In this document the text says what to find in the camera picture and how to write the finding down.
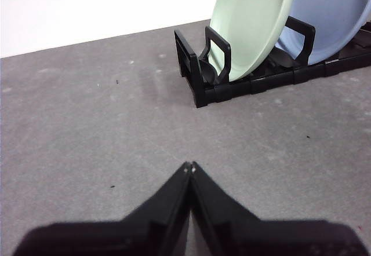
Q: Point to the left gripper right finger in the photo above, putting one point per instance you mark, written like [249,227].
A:
[261,238]

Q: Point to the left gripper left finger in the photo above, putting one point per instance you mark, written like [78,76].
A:
[116,238]

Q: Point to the green plate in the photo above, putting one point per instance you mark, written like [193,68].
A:
[249,30]

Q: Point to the blue plate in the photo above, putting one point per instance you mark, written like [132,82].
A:
[333,21]

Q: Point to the black plate rack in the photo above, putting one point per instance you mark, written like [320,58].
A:
[226,92]

